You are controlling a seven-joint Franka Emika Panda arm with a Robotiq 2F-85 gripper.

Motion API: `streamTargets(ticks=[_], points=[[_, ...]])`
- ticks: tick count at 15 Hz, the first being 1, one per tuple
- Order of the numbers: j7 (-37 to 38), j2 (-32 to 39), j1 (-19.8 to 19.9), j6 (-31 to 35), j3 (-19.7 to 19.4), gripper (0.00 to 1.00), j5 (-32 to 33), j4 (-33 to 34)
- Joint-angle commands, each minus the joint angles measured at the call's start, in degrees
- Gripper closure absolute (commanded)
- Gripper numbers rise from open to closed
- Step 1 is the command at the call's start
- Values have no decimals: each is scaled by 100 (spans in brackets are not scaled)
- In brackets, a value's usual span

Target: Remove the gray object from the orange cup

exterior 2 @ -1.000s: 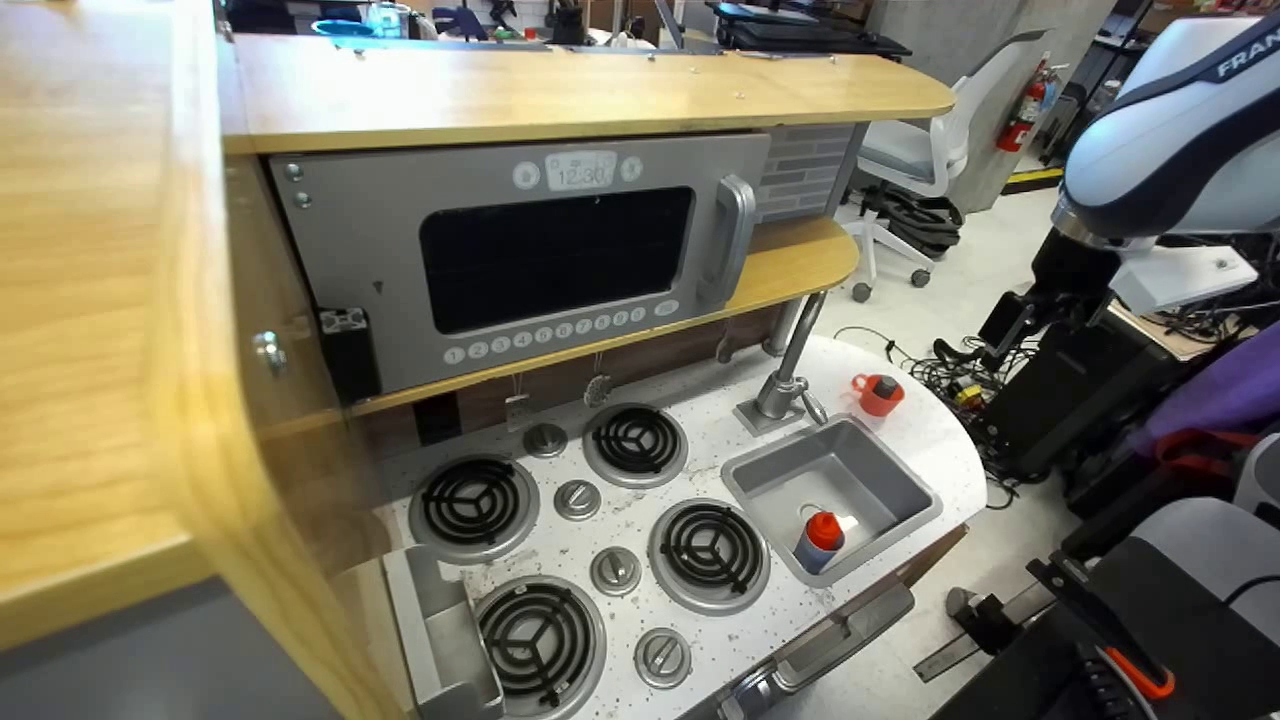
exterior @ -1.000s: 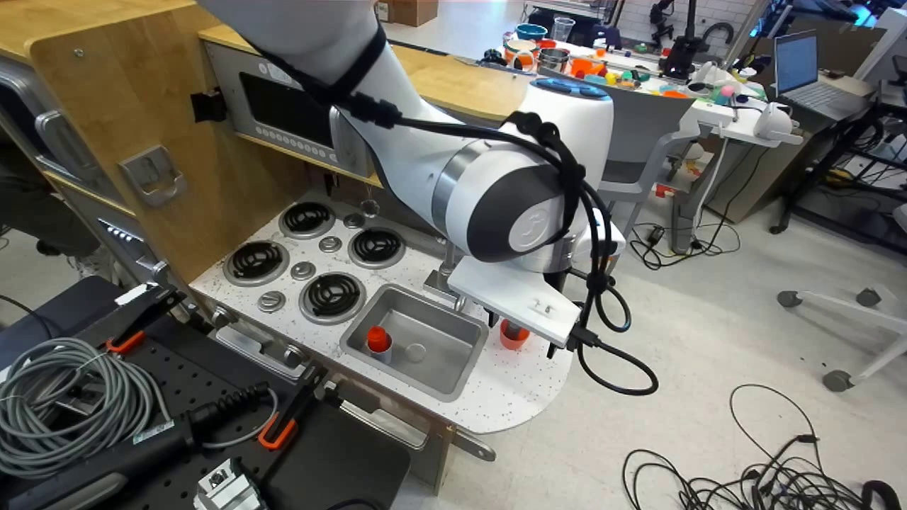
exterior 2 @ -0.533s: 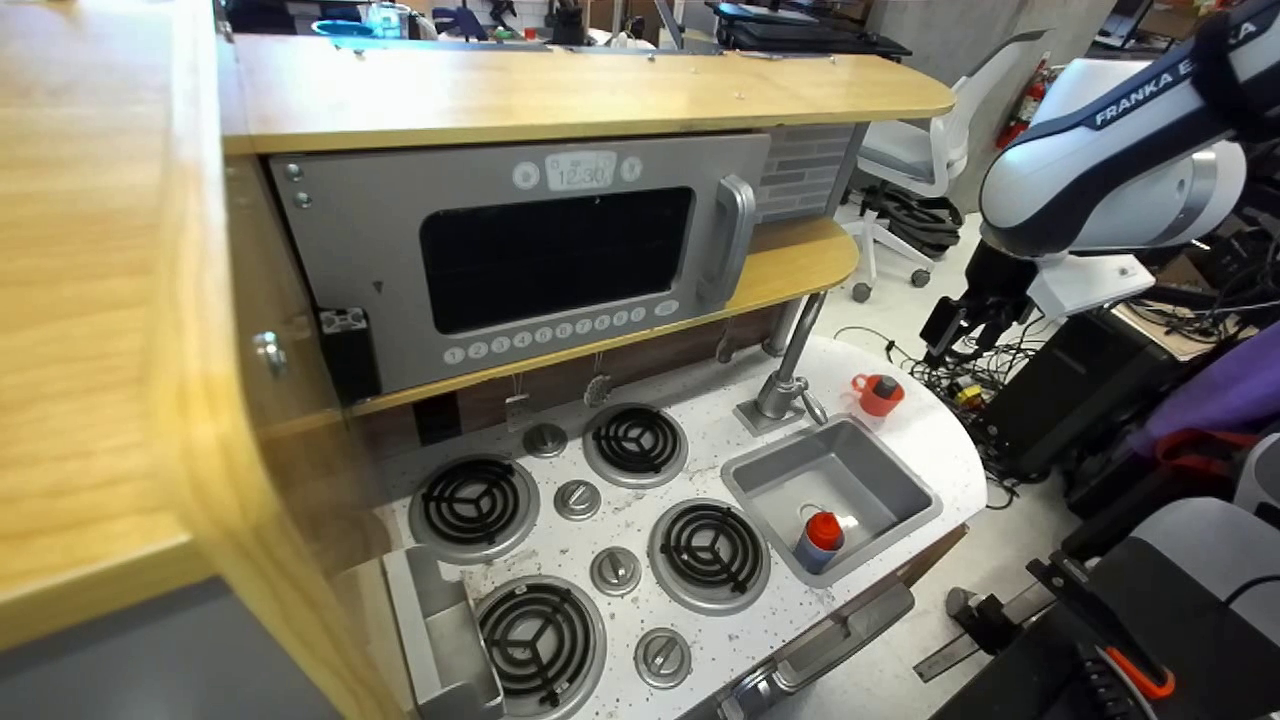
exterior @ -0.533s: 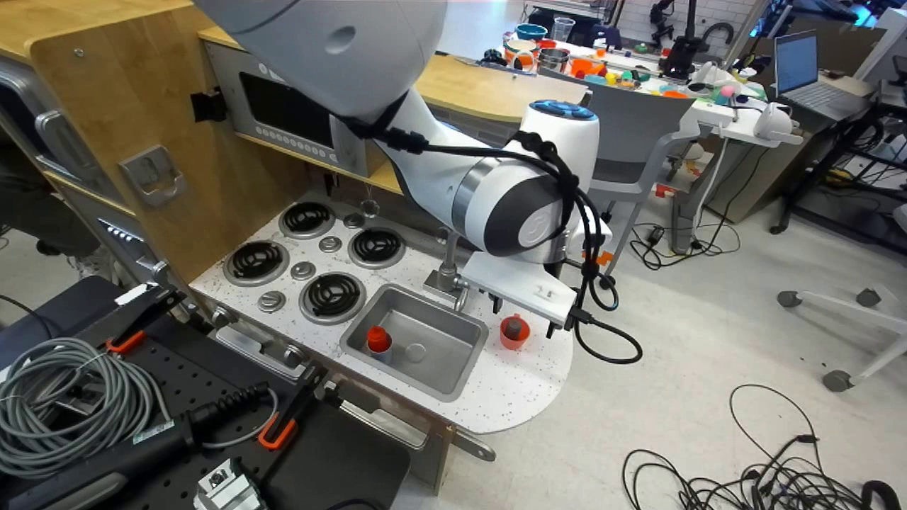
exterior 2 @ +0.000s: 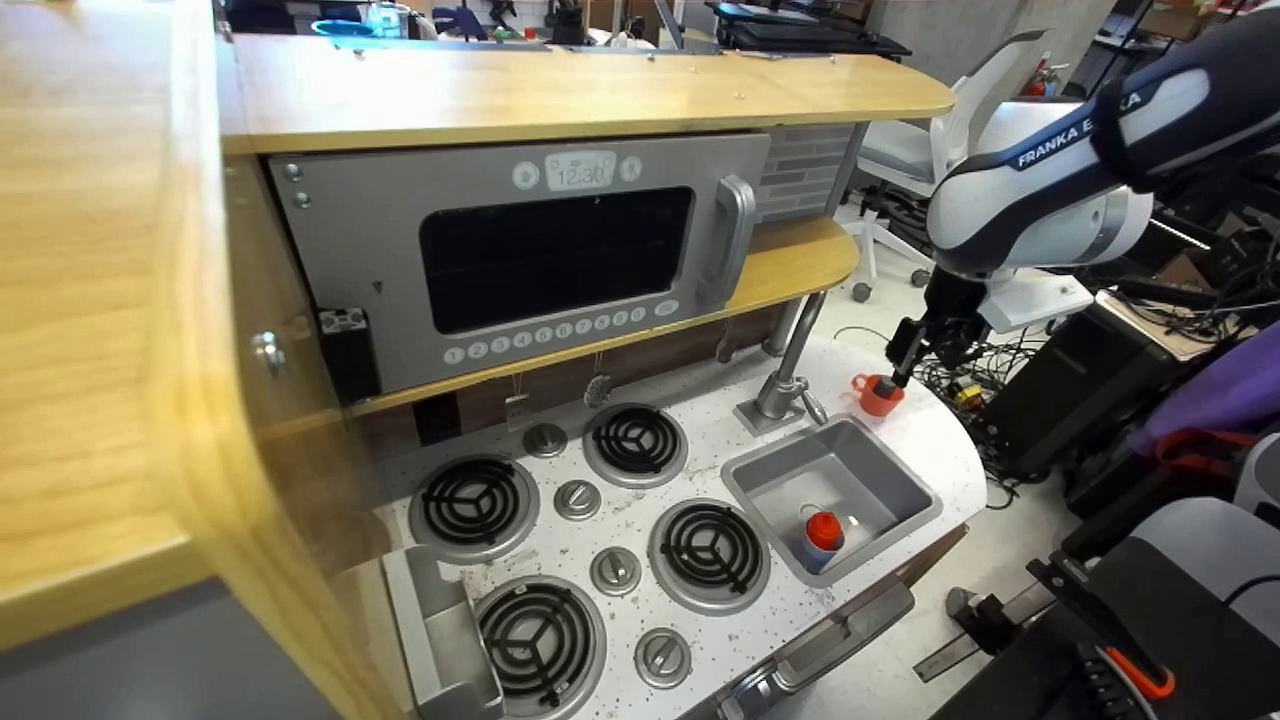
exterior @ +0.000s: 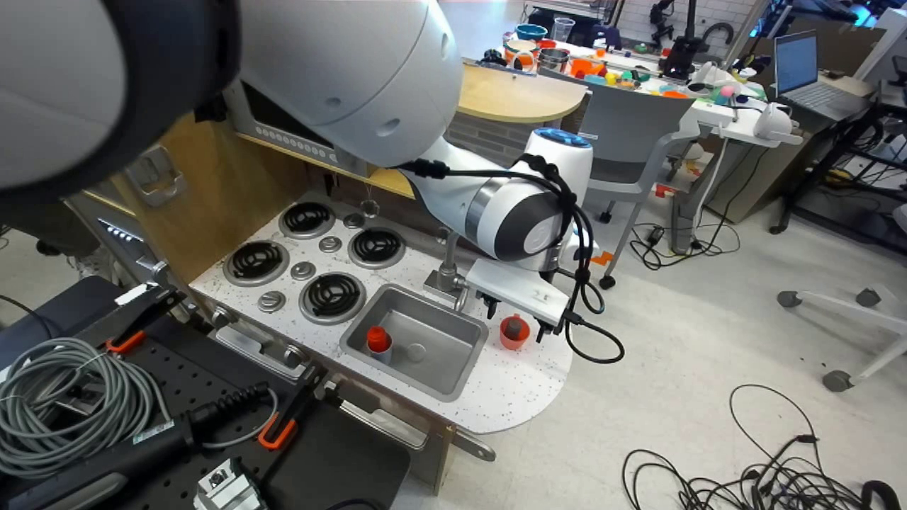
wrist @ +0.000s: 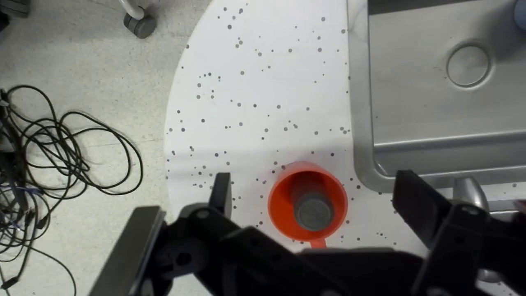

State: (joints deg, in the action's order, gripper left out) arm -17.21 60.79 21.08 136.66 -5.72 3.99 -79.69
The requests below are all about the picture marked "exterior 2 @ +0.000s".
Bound gray oven door handle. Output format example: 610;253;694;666
716;576;923;720

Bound black metal hinge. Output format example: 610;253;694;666
315;305;384;410

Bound orange cup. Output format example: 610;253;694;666
849;374;907;420

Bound white office chair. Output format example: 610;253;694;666
837;30;1053;307

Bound silver bolt head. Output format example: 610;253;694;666
252;328;290;380

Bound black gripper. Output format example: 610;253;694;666
885;265;1001;397

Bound gray toy sink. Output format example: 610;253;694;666
720;411;943;590

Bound red fire extinguisher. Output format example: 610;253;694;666
1019;61;1060;110

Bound black equipment case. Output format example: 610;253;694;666
980;301;1183;490

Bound gray toy faucet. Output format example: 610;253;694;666
731;287;830;442

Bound gray stove knob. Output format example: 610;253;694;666
587;543;647;601
521;420;571;460
552;476;604;525
629;624;694;692

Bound wooden side panel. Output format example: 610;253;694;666
0;0;413;720

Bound gray toy microwave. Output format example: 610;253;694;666
263;122;871;404

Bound gray plastic side bin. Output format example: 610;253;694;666
380;543;512;720

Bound purple cloth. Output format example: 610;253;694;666
1137;319;1280;466

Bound long wooden shelf board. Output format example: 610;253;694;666
216;34;961;159

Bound black floor cables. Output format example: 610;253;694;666
864;316;1063;420

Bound small red object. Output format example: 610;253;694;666
792;508;849;581

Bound black coil burner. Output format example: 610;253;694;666
473;572;610;720
578;400;690;491
406;451;543;565
645;496;775;615

